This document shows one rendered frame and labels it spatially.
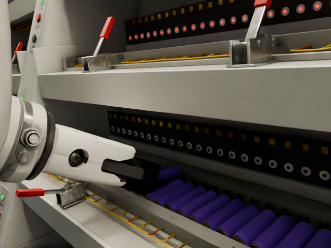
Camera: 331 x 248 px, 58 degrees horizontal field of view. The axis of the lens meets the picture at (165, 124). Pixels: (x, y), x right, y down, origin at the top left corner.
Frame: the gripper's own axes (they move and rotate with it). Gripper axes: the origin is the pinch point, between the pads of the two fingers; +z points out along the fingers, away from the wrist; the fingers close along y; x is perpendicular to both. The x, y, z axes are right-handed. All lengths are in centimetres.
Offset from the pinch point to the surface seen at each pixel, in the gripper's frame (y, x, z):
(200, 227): -13.0, 3.4, -1.1
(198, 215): -10.7, 2.7, 1.2
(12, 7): 57, -30, -11
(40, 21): 30.7, -21.8, -10.4
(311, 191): -19.3, -3.6, 9.1
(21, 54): 36.6, -15.2, -10.1
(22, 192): 8.5, 7.0, -11.4
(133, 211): -2.7, 5.1, -1.6
